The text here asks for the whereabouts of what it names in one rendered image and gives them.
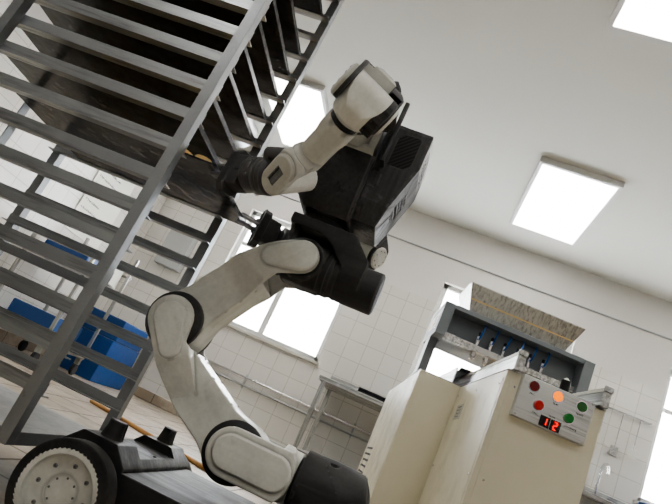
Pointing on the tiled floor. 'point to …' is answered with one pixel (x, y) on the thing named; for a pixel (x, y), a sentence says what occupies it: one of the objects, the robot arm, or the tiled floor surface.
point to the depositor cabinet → (407, 438)
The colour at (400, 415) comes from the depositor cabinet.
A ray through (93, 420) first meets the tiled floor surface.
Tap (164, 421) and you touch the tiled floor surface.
